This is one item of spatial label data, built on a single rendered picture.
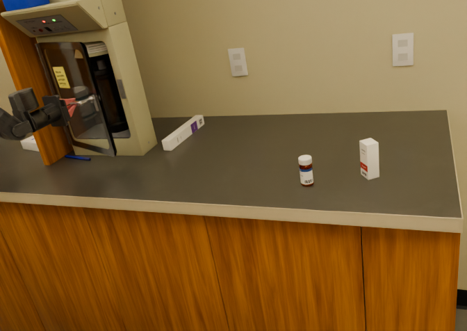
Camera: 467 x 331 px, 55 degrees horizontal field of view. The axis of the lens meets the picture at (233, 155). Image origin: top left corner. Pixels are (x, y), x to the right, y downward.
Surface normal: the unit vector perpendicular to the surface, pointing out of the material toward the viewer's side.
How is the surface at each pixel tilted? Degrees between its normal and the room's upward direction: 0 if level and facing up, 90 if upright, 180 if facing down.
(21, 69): 90
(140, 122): 90
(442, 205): 1
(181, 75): 90
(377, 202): 0
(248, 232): 90
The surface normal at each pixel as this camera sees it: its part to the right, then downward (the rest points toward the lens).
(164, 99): -0.35, 0.44
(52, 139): 0.92, 0.01
